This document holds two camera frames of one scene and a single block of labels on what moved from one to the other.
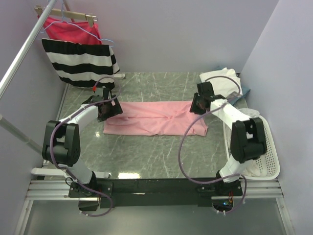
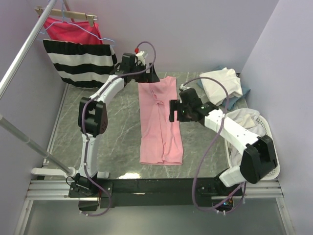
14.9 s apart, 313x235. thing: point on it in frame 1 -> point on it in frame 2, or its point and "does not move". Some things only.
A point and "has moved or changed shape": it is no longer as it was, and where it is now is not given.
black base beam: (140, 192) does not move
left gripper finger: (114, 108) -> (152, 76)
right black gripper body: (196, 107) -> (184, 112)
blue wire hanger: (65, 22) does not move
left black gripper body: (104, 115) -> (141, 77)
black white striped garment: (83, 65) does not move
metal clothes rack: (36, 171) does not move
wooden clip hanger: (69, 13) does not move
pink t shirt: (156, 117) has moved or changed shape
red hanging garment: (61, 29) does not move
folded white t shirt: (224, 82) does not move
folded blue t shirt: (233, 100) does not move
